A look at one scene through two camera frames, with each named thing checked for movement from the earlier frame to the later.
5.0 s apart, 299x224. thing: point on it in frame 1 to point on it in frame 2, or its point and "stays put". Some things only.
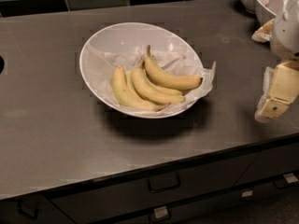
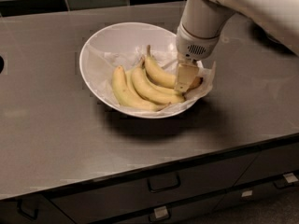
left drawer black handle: x=24 y=213 stays put
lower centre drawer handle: x=161 y=215 stays put
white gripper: x=287 y=32 to x=193 y=46
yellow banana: x=166 y=78 stays put
